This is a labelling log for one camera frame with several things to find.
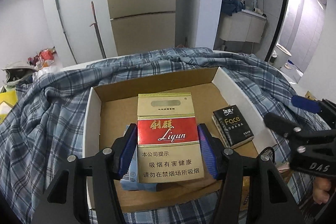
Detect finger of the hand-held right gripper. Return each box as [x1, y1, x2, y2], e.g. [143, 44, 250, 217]
[291, 95, 323, 115]
[263, 112, 303, 141]

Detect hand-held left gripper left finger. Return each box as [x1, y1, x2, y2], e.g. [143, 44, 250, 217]
[30, 123, 138, 224]

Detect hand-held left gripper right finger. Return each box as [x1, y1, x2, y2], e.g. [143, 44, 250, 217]
[197, 123, 307, 224]

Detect blue tissue packet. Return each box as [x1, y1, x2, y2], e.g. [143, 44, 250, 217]
[120, 124, 158, 192]

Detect black tissue packet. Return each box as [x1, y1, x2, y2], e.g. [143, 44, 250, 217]
[212, 105, 255, 149]

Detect cardboard box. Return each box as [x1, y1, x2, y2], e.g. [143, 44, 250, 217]
[83, 67, 277, 213]

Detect red and gold cigarette pack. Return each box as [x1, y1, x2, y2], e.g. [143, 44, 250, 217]
[136, 93, 206, 184]

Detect person's right hand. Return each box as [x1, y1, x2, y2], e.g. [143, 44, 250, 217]
[312, 176, 332, 205]

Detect blue plaid cloth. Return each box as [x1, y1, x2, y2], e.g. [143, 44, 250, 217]
[0, 47, 334, 224]

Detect white vanity cabinet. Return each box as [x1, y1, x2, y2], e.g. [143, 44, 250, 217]
[219, 9, 267, 44]

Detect blue clothes pile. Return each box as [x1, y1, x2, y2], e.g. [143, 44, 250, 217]
[222, 0, 246, 17]

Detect dark broom stick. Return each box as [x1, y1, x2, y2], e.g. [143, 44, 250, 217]
[91, 1, 107, 59]

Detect colourful snack wrappers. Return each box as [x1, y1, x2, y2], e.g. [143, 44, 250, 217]
[28, 47, 57, 68]

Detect yellow plastic bag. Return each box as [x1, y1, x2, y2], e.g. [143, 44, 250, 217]
[0, 90, 18, 124]

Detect grey cap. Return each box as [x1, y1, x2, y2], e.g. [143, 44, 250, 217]
[2, 61, 40, 86]

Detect black door frame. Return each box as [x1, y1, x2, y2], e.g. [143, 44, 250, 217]
[264, 0, 298, 63]

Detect grey mop handle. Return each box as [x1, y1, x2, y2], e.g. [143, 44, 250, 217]
[54, 0, 79, 65]

